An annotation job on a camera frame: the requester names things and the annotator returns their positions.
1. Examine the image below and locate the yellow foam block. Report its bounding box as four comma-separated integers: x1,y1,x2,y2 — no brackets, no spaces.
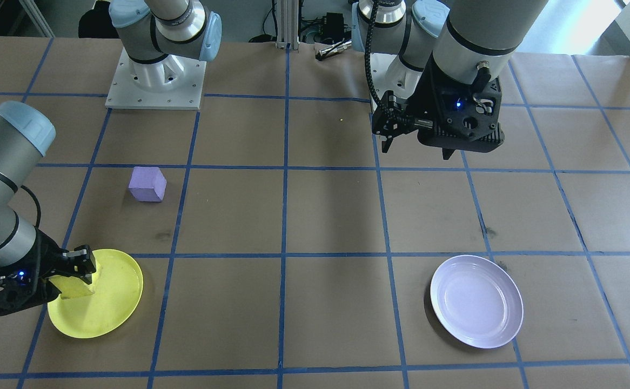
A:
57,270,99,300

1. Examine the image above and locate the purple foam block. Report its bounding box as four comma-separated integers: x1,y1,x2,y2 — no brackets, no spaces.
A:
128,166,167,203

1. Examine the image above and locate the yellow plastic plate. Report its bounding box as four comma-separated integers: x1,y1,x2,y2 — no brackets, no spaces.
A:
48,249,144,339

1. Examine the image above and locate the silver metal connector plug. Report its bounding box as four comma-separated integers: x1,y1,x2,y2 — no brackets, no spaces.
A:
315,39,354,62

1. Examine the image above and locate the black adapter box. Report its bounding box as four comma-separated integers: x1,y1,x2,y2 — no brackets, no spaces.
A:
320,12,349,39

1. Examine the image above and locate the lavender plastic plate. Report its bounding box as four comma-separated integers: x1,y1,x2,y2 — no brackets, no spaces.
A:
430,254,525,349

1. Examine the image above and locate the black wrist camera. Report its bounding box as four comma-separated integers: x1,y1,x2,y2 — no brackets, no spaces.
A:
0,281,63,318
415,116,506,153

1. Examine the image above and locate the white square base plate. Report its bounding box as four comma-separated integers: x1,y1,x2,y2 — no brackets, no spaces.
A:
367,54,434,109
105,48,207,110

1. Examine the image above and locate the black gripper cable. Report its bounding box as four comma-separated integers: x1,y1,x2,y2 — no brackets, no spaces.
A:
19,184,43,230

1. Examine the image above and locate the black corrugated left cable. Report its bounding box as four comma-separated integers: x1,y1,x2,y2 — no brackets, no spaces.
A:
364,0,402,125

